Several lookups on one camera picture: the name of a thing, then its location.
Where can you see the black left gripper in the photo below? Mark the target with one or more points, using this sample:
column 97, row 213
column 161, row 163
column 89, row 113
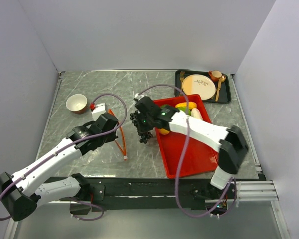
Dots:
column 111, row 137

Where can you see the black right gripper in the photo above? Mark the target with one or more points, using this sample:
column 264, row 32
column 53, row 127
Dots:
column 141, row 128

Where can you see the yellow pear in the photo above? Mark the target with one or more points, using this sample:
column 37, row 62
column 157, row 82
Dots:
column 164, row 131

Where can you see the black grape bunch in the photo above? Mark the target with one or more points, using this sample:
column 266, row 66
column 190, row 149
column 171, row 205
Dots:
column 142, row 126

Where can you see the white radish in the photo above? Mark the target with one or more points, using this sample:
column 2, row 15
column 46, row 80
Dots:
column 195, row 112

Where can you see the green orange fruit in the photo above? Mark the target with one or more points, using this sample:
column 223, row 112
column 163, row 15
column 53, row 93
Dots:
column 165, row 106

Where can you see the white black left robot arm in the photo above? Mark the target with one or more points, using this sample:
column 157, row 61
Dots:
column 24, row 191

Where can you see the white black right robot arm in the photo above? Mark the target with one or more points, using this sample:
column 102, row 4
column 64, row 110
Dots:
column 228, row 142

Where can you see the green leaf vegetable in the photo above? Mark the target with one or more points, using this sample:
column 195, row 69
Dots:
column 184, row 109

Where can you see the white brown bowl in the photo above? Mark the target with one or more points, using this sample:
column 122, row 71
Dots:
column 77, row 103

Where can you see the yellow mango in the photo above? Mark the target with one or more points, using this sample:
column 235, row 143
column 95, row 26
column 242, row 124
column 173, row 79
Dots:
column 184, row 105

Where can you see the gold fork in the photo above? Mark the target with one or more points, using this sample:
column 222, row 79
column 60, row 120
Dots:
column 182, row 77

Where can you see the cream orange plate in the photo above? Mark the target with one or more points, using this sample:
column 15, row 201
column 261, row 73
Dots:
column 199, row 84

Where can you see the red plastic tray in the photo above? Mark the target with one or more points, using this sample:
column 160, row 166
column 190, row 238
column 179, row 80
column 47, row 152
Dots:
column 199, row 157

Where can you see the black serving tray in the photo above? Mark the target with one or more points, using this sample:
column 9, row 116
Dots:
column 225, row 94

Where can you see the orange cup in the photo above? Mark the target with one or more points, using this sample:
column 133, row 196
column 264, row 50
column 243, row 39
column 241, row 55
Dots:
column 215, row 75

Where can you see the gold spoon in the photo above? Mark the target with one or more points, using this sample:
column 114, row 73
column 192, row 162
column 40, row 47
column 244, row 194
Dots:
column 220, row 81

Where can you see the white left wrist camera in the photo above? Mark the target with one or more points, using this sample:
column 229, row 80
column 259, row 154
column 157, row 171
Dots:
column 98, row 109

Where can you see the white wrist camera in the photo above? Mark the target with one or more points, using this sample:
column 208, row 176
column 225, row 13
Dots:
column 98, row 109
column 138, row 96

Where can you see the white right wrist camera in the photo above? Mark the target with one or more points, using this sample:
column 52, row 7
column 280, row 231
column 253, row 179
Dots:
column 138, row 96

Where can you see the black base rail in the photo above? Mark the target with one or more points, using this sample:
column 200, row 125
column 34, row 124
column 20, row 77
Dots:
column 134, row 193

